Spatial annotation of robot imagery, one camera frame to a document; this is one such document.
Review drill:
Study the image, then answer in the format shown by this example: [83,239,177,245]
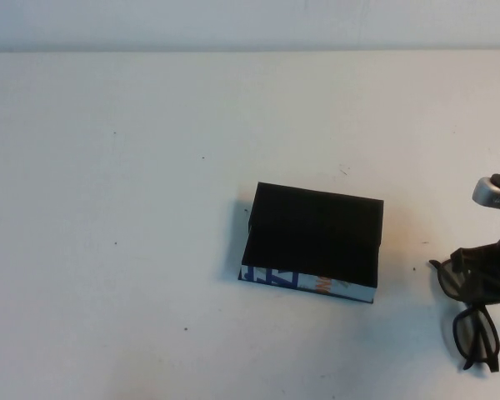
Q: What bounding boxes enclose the black frame glasses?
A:
[428,257,500,373]

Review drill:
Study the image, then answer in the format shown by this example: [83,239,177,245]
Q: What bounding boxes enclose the black open cardboard box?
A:
[237,181,386,303]

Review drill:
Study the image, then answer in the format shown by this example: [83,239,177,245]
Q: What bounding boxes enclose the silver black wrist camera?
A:
[471,174,500,208]

